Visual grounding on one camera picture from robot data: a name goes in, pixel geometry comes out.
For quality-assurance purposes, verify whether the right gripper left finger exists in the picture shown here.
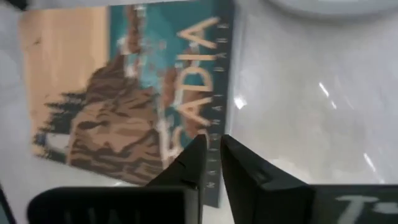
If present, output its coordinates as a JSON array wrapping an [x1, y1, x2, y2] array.
[[27, 134, 208, 224]]

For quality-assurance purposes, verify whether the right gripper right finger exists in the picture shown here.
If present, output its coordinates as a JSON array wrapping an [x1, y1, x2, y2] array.
[[220, 134, 398, 224]]

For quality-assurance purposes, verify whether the grey plastic tray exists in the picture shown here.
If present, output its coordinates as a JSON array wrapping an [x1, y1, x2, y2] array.
[[266, 0, 398, 18]]

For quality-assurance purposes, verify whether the Acadia picture book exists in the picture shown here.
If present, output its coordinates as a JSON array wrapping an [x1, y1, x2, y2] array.
[[17, 0, 236, 208]]

